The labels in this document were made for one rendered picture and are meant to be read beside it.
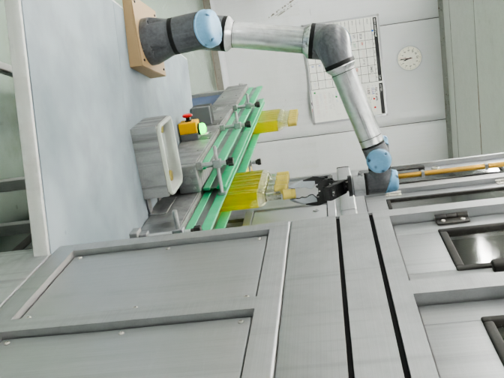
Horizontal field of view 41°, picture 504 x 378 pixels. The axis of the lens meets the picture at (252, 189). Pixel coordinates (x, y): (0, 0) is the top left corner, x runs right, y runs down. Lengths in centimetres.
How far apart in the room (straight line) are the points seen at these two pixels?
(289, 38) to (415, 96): 612
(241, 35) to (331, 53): 33
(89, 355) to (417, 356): 46
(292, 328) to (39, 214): 67
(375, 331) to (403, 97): 740
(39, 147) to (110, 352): 57
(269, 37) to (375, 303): 139
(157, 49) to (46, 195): 85
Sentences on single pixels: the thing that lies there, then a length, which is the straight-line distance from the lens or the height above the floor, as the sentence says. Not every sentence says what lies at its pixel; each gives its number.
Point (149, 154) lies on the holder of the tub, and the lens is 202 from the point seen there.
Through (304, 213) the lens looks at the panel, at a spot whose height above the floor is 120.
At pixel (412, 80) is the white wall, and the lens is 823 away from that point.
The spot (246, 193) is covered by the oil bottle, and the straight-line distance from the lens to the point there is 225.
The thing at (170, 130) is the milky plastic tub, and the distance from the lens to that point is 215.
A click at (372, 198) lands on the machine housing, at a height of 146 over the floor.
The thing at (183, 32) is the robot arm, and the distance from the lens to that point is 211.
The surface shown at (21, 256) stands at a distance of 145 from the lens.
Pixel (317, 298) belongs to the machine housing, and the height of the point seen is 129.
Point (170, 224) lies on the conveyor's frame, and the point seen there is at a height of 84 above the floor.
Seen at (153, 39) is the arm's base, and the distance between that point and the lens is 213.
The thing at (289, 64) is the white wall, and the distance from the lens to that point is 813.
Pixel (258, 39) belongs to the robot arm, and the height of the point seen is 114.
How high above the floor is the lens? 135
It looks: 8 degrees down
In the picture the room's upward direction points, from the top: 83 degrees clockwise
